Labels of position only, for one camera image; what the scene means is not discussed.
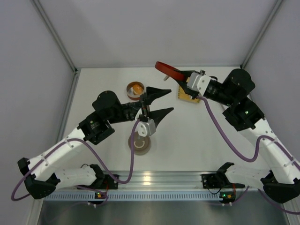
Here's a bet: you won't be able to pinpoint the beige steel container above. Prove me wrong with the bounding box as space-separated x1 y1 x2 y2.
133 149 150 156

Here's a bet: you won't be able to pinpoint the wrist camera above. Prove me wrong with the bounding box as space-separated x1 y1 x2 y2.
137 119 156 137
186 69 211 94

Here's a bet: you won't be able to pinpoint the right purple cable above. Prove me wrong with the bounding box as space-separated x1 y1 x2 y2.
198 94 300 215

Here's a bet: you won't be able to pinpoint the yellow bamboo tray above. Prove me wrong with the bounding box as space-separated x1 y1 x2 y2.
178 86 200 104

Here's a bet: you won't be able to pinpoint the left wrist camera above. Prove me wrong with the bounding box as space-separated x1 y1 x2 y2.
137 119 156 137

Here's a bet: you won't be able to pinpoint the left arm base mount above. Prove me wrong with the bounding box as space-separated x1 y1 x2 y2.
80 174 118 190

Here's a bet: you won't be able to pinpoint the aluminium front rail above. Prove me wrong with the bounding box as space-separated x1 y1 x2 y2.
53 170 291 191

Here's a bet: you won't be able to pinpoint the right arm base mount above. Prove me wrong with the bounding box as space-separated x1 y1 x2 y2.
201 172 246 189

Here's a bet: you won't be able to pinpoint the red steel container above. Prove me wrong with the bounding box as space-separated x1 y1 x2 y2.
126 82 145 101

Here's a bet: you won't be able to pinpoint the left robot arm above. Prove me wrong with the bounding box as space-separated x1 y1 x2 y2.
17 87 173 199

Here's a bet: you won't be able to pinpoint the beige lid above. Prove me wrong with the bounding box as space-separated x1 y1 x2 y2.
133 133 151 150

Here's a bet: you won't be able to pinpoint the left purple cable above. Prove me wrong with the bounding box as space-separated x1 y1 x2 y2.
11 118 143 207

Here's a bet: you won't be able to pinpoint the left frame post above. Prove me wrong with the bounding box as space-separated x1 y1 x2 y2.
31 0 78 72

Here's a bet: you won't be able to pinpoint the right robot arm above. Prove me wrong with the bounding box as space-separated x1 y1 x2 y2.
171 68 300 203

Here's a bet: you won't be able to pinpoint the purple cable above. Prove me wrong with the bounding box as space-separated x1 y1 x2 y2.
198 94 300 215
11 118 143 207

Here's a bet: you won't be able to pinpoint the slotted cable duct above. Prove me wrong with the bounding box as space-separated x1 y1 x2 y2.
44 191 222 202

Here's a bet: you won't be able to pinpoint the orange food piece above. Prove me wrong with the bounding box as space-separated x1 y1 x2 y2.
132 84 143 95

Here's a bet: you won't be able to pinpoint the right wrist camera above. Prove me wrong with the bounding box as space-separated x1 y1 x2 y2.
186 69 211 94

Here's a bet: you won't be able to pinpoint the metal tongs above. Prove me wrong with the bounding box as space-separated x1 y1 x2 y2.
219 104 226 111

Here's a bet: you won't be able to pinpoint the red lid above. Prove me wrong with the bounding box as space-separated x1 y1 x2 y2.
155 61 185 81

